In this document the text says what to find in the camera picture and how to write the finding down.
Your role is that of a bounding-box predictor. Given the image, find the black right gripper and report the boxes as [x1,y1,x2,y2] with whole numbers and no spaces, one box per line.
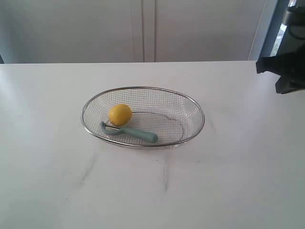
[256,47,305,94]

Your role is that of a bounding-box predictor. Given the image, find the yellow lemon with sticker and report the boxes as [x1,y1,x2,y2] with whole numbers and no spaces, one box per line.
[108,104,132,126]

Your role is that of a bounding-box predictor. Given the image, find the teal handled peeler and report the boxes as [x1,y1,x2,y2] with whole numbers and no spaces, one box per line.
[101,122,158,143]

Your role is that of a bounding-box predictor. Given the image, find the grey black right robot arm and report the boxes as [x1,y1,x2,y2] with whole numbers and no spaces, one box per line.
[256,6,305,94]

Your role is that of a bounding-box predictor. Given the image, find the oval wire mesh basket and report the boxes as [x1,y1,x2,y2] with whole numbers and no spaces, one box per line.
[81,86,205,149]

